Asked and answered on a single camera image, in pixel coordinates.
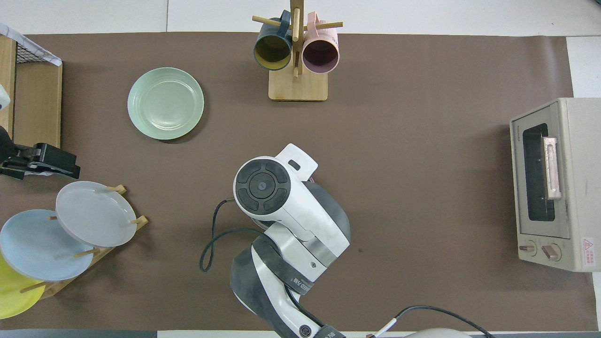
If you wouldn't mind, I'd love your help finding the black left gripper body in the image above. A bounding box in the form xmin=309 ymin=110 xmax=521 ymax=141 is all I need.
xmin=0 ymin=126 xmax=19 ymax=165

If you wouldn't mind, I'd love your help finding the grey plate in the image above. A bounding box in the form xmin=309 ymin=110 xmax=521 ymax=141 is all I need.
xmin=55 ymin=181 xmax=138 ymax=248

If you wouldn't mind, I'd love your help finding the light blue plate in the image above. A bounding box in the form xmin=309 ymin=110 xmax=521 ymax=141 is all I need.
xmin=0 ymin=209 xmax=94 ymax=281

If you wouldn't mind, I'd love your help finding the wooden plate rack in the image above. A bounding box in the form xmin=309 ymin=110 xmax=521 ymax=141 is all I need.
xmin=19 ymin=184 xmax=149 ymax=300

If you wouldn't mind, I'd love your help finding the yellow plate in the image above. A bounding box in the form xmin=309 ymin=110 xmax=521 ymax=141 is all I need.
xmin=0 ymin=253 xmax=46 ymax=320

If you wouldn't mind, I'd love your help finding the green plate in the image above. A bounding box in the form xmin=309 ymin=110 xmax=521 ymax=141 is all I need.
xmin=127 ymin=67 xmax=205 ymax=140

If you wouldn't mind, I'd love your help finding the wooden two-tier shelf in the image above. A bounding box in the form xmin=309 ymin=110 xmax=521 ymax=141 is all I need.
xmin=0 ymin=35 xmax=63 ymax=148

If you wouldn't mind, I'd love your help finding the dark teal mug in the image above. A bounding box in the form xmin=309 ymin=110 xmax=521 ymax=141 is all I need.
xmin=254 ymin=10 xmax=293 ymax=71

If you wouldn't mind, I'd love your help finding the wooden mug rack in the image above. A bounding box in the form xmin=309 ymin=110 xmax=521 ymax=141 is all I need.
xmin=252 ymin=0 xmax=343 ymax=102

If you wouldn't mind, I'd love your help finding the pink ribbed mug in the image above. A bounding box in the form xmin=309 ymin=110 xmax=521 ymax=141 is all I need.
xmin=302 ymin=12 xmax=340 ymax=74

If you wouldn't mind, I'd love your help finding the brown table mat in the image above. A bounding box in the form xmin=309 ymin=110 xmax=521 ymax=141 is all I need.
xmin=0 ymin=32 xmax=574 ymax=331

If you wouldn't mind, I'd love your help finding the cream toaster oven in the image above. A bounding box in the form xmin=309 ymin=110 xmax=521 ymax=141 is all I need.
xmin=509 ymin=98 xmax=601 ymax=272

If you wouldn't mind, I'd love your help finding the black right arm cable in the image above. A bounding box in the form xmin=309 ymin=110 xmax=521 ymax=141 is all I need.
xmin=200 ymin=198 xmax=493 ymax=338

